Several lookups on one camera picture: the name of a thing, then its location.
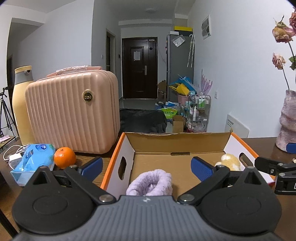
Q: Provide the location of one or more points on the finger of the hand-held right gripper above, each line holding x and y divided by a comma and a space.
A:
266, 164
291, 148

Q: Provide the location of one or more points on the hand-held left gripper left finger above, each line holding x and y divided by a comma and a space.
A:
93, 165

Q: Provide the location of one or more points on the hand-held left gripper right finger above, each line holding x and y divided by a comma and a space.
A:
201, 168

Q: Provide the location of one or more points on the cream plush toy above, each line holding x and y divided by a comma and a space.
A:
230, 161

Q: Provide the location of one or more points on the orange and white cardboard box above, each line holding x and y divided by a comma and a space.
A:
161, 143

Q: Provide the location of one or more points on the purple fluffy cloth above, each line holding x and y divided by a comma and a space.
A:
151, 183

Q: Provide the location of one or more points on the mauve textured vase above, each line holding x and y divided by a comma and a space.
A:
288, 120

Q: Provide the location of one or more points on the orange fruit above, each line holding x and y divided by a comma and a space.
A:
64, 158

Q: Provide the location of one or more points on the small open cardboard box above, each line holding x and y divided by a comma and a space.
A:
178, 124

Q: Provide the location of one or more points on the pink ribbed suitcase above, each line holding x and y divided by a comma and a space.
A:
69, 115

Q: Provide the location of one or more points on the metal utility cart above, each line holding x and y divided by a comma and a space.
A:
198, 109

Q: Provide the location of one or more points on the blue tissue pack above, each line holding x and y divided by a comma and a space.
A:
34, 157

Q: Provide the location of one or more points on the green packet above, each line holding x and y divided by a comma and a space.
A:
169, 113

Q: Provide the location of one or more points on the black bag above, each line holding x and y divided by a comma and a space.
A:
141, 120

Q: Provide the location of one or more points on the pink bucket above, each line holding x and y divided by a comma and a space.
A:
182, 99

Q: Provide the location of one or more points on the purple feather decoration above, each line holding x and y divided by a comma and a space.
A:
204, 83

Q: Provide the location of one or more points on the brown cardboard box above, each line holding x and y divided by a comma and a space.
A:
162, 92

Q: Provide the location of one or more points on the yellow bottle with grey band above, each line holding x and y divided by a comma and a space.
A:
19, 104

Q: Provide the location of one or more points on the pink cloth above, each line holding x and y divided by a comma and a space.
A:
76, 68

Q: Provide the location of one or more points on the dark brown entrance door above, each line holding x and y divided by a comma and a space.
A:
138, 76

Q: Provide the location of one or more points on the grey refrigerator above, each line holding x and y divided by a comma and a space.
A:
179, 60

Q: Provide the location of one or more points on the black tripod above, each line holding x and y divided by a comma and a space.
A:
2, 96

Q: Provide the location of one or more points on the side doorway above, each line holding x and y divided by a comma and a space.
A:
108, 51

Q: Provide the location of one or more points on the folded white umbrella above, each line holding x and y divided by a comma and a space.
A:
191, 51

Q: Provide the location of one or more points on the white paper notice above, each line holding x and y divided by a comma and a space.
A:
136, 56

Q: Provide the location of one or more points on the clear plastic bag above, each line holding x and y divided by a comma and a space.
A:
178, 40

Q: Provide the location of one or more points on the yellow and black box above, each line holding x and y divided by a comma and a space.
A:
183, 29

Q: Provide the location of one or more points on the white electrical panel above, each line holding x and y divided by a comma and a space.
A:
206, 26

